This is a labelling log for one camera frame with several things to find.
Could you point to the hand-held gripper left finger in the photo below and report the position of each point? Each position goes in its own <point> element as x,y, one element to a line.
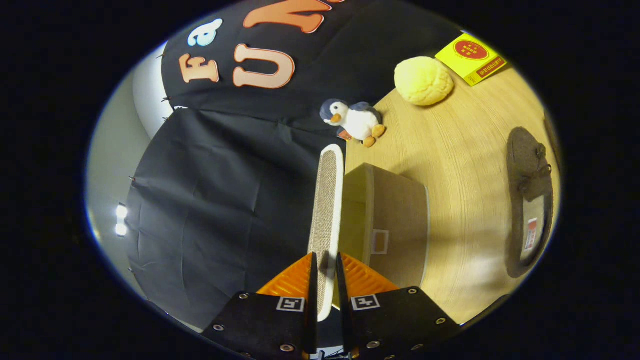
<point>312,320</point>

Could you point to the yellow bread plush toy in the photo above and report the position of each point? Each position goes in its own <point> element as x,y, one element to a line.
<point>422,80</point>

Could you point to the penguin plush toy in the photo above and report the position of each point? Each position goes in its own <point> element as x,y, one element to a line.
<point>357,122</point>

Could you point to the ceiling light panel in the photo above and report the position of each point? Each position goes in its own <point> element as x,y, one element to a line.
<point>121,211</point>

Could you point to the brown fabric storage box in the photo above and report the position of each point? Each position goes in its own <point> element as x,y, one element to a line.
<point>395,215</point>

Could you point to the row of small black clips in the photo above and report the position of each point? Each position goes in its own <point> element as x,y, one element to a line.
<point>165,99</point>

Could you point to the yellow hardcover book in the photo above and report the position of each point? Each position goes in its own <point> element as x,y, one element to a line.
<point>470,52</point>

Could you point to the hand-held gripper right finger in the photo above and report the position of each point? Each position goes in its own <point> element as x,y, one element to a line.
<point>344,320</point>

